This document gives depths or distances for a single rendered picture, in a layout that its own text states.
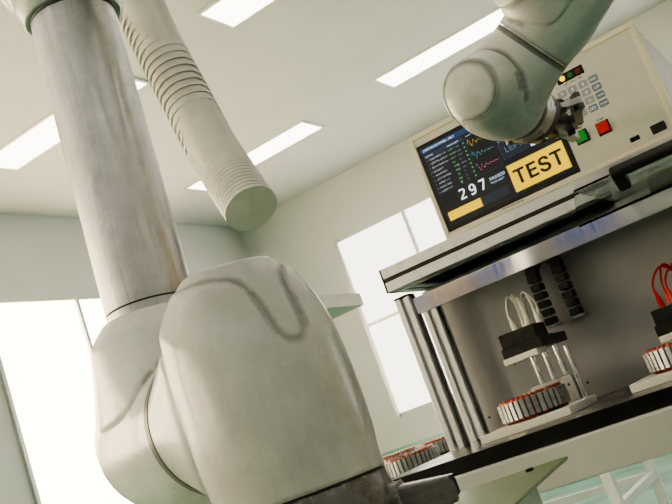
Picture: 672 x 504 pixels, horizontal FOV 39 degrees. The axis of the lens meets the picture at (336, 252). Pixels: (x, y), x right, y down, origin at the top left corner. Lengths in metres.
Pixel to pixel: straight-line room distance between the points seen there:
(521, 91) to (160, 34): 2.07
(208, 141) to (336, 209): 6.22
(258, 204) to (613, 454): 1.69
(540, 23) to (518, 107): 0.10
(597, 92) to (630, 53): 0.08
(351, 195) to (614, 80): 7.39
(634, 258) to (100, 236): 1.00
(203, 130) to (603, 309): 1.52
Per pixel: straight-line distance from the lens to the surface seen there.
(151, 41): 3.11
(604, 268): 1.74
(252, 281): 0.82
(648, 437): 1.22
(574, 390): 1.63
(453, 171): 1.70
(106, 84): 1.10
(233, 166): 2.75
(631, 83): 1.63
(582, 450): 1.24
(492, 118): 1.16
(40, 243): 7.49
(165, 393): 0.86
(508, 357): 1.57
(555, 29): 1.18
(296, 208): 9.24
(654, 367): 1.43
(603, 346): 1.74
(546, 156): 1.65
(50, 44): 1.14
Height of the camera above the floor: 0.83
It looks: 12 degrees up
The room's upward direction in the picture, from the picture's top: 20 degrees counter-clockwise
